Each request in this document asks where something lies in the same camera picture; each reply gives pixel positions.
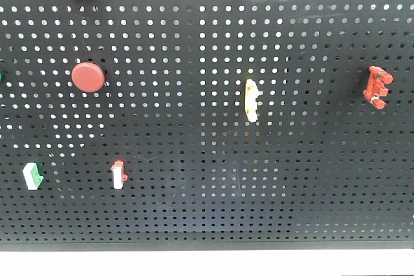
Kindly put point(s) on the red toggle switch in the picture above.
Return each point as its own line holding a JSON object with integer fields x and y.
{"x": 376, "y": 89}

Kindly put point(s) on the yellow toggle switch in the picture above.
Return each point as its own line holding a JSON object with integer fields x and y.
{"x": 251, "y": 96}

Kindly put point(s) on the white standing desk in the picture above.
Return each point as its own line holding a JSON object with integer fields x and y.
{"x": 305, "y": 262}

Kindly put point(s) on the lower red mushroom button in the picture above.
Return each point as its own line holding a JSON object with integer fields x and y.
{"x": 88, "y": 77}

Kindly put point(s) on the black perforated pegboard panel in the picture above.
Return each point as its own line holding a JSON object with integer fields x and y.
{"x": 321, "y": 168}

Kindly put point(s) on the white red rocker switch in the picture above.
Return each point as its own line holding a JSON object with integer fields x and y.
{"x": 118, "y": 174}

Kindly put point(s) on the white green rocker switch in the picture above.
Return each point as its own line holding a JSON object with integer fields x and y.
{"x": 32, "y": 177}

